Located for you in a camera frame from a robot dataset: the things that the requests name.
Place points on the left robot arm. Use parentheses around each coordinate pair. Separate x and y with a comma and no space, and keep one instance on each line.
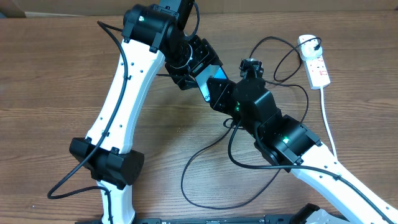
(153,38)

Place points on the white power strip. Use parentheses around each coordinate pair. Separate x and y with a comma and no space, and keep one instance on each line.
(317,73)

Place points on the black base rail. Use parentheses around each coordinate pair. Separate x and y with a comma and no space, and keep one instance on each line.
(267,219)

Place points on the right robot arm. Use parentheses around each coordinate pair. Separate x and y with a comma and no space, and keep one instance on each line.
(288,144)

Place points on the white USB charger plug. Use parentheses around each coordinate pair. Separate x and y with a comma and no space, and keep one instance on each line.
(307,49)

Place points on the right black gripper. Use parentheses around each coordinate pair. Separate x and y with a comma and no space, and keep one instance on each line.
(226,90)

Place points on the Samsung Galaxy smartphone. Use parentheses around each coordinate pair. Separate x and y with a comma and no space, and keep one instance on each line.
(205,77)

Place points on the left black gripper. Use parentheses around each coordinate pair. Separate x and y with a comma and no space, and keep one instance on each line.
(206,55)

